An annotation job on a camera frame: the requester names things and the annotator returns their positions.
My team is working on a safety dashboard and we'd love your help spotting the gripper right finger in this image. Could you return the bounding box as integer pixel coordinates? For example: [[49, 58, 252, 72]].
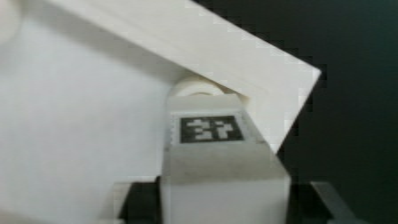
[[286, 181, 355, 224]]

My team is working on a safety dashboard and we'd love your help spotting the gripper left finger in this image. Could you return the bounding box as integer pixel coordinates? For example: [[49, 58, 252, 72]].
[[117, 182, 161, 224]]

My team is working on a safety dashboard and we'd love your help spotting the white table leg grasped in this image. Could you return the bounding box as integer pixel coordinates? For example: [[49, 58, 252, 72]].
[[160, 77, 291, 224]]

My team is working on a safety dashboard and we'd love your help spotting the white square tabletop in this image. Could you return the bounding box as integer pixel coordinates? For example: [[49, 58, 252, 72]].
[[0, 0, 320, 224]]

